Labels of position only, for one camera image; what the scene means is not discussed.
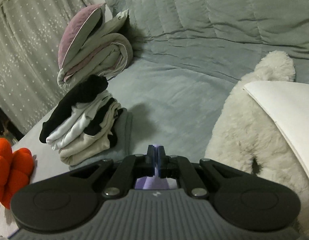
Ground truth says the purple knit garment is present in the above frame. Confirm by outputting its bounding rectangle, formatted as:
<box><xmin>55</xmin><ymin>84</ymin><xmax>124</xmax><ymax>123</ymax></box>
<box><xmin>134</xmin><ymin>144</ymin><xmax>177</xmax><ymax>190</ymax></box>

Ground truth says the folded grey knit garment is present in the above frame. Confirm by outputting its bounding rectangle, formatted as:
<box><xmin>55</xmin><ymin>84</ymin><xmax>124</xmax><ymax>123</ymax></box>
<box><xmin>69</xmin><ymin>108</ymin><xmax>132</xmax><ymax>171</ymax></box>

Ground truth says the folded beige garment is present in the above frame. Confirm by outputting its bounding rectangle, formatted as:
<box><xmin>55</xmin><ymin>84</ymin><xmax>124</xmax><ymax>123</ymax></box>
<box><xmin>59</xmin><ymin>98</ymin><xmax>123</xmax><ymax>166</ymax></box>

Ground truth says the folded white garment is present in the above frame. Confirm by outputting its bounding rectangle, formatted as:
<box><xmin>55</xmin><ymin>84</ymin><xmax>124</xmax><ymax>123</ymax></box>
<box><xmin>46</xmin><ymin>90</ymin><xmax>117</xmax><ymax>151</ymax></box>

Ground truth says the white fluffy plush toy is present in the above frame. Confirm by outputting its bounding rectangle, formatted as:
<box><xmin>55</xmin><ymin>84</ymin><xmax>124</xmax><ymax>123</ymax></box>
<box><xmin>205</xmin><ymin>50</ymin><xmax>309</xmax><ymax>236</ymax></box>

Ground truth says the folded black garment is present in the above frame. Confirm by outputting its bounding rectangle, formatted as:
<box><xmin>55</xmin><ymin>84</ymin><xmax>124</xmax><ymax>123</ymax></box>
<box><xmin>39</xmin><ymin>75</ymin><xmax>109</xmax><ymax>144</ymax></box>

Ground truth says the orange pumpkin plush pillow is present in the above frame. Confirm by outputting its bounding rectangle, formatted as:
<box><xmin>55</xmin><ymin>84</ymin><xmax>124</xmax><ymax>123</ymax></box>
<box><xmin>0</xmin><ymin>138</ymin><xmax>34</xmax><ymax>209</ymax></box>

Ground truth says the grey quilted blanket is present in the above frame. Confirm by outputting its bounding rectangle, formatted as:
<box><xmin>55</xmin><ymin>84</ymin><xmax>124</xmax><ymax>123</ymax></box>
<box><xmin>106</xmin><ymin>0</ymin><xmax>309</xmax><ymax>160</ymax></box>

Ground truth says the folded grey pink quilt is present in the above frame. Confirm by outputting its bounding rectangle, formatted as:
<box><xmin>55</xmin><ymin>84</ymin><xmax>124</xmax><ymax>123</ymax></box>
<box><xmin>57</xmin><ymin>3</ymin><xmax>133</xmax><ymax>89</ymax></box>

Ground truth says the white paper sheet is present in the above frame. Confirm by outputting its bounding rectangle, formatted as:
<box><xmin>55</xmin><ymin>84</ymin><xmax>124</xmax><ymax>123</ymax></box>
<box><xmin>244</xmin><ymin>81</ymin><xmax>309</xmax><ymax>179</ymax></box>

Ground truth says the grey dotted curtain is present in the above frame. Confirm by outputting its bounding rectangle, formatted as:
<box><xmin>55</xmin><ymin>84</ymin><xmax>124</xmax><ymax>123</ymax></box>
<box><xmin>0</xmin><ymin>0</ymin><xmax>88</xmax><ymax>133</ymax></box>

